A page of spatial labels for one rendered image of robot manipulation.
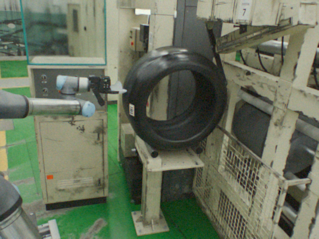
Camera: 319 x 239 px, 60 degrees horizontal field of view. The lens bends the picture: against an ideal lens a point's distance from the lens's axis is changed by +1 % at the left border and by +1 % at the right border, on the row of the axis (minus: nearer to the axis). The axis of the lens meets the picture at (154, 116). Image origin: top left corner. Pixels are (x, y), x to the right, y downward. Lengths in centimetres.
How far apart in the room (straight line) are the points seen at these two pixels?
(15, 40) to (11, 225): 974
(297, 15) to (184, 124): 96
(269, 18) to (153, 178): 138
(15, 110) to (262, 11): 108
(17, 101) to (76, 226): 152
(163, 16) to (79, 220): 175
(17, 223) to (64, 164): 169
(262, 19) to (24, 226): 115
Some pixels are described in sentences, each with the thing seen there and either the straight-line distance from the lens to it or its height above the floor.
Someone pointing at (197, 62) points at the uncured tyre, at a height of 143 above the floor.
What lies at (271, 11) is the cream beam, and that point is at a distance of 134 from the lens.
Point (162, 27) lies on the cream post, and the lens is 177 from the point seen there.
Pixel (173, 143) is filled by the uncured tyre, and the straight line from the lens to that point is 158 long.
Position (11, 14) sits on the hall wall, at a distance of 1027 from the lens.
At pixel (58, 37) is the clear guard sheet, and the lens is 210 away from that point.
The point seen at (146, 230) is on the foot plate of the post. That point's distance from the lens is 239.
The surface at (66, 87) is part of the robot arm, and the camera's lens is 146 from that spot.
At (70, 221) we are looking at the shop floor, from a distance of 253.
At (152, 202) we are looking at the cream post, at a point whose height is 25.
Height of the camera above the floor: 168
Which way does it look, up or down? 21 degrees down
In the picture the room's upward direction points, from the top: 3 degrees clockwise
